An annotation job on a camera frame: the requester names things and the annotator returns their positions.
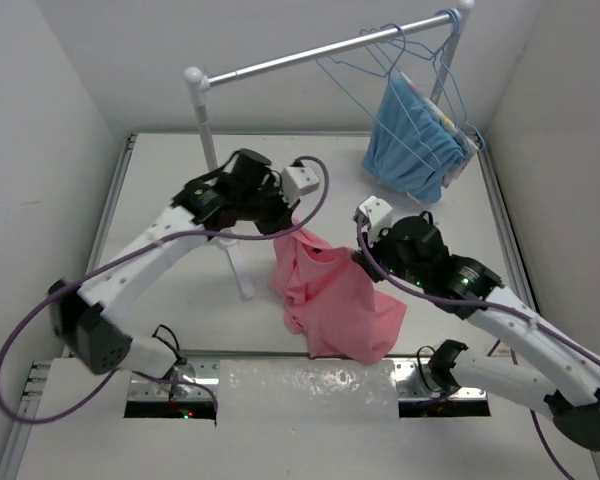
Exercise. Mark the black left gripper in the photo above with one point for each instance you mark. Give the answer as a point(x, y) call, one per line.
point(282, 219)

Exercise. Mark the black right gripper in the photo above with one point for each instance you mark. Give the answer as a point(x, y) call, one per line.
point(372, 274)

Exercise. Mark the pink t shirt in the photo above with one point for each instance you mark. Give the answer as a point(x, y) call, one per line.
point(329, 299)

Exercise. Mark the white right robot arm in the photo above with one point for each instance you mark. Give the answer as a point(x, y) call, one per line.
point(562, 378)

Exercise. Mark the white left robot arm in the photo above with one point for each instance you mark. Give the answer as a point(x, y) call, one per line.
point(88, 315)

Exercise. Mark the patterned garment on hanger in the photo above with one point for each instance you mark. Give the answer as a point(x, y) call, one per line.
point(468, 146)

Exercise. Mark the blue t shirt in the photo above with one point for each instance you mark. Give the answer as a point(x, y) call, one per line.
point(409, 151)

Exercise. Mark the white clothes rack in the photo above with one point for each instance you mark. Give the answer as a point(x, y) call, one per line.
point(198, 83)

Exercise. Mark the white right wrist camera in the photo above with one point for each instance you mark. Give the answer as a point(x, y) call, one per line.
point(377, 214)

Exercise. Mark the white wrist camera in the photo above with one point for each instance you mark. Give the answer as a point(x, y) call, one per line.
point(297, 182)
point(377, 214)

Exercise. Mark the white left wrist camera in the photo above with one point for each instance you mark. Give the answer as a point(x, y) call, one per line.
point(297, 182)

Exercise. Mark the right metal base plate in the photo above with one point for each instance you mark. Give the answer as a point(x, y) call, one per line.
point(410, 387)

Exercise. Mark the metal base plate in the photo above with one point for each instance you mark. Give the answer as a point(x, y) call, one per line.
point(197, 381)
point(410, 387)

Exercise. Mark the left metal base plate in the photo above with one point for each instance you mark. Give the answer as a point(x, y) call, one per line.
point(197, 381)

